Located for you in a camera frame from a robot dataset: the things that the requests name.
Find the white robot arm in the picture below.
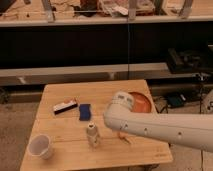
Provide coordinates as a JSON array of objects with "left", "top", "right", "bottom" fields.
[{"left": 103, "top": 91, "right": 213, "bottom": 153}]

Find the blue sponge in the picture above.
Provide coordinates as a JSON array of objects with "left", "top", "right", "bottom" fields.
[{"left": 79, "top": 104, "right": 91, "bottom": 121}]

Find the long metal shelf bench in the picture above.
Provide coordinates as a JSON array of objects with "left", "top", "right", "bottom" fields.
[{"left": 0, "top": 63, "right": 170, "bottom": 86}]

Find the orange round plate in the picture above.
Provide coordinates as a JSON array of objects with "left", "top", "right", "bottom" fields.
[{"left": 130, "top": 92, "right": 152, "bottom": 113}]

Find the wooden table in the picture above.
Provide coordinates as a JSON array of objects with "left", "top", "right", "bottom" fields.
[{"left": 20, "top": 80, "right": 172, "bottom": 171}]

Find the orange carrot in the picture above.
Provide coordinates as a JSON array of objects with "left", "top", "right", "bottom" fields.
[{"left": 117, "top": 132, "right": 131, "bottom": 144}]

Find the black box on floor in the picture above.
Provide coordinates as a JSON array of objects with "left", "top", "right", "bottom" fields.
[{"left": 166, "top": 48, "right": 213, "bottom": 74}]

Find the white plastic cup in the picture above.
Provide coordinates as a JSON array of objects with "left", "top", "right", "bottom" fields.
[{"left": 28, "top": 134, "right": 53, "bottom": 160}]

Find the black hanging cable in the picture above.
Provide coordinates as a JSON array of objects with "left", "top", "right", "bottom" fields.
[{"left": 127, "top": 18, "right": 132, "bottom": 81}]

